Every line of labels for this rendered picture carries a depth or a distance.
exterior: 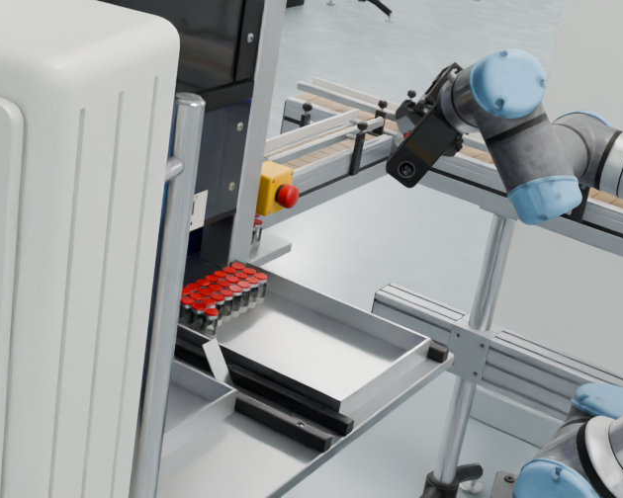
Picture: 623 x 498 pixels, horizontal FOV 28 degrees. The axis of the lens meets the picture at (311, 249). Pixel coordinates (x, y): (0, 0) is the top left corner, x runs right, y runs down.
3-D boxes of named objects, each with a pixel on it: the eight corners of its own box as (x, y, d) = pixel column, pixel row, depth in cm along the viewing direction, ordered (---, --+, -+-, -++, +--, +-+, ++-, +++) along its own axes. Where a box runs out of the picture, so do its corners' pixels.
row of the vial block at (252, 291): (185, 333, 182) (188, 304, 180) (255, 296, 197) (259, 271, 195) (197, 338, 181) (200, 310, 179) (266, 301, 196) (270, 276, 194)
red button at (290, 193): (268, 206, 208) (271, 183, 206) (281, 200, 211) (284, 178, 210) (287, 212, 206) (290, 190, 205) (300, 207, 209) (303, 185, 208)
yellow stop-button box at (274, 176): (230, 204, 210) (235, 164, 207) (254, 195, 216) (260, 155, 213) (267, 218, 207) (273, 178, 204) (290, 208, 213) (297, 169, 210)
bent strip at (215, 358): (196, 381, 170) (201, 344, 168) (209, 374, 173) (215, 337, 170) (281, 422, 164) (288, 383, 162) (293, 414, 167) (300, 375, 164)
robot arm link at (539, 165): (605, 188, 143) (567, 101, 142) (573, 212, 134) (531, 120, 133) (547, 210, 147) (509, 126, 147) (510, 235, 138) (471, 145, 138)
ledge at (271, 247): (185, 244, 216) (186, 234, 215) (227, 225, 227) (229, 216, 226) (249, 271, 210) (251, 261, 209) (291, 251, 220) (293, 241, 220)
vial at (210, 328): (197, 338, 181) (201, 310, 179) (206, 333, 183) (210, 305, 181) (209, 344, 180) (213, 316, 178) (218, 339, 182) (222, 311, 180)
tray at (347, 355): (141, 330, 181) (143, 309, 180) (244, 280, 202) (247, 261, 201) (336, 423, 166) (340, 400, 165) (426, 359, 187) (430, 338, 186)
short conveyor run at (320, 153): (203, 264, 214) (214, 180, 208) (133, 234, 221) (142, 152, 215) (393, 178, 269) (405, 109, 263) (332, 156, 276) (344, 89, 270)
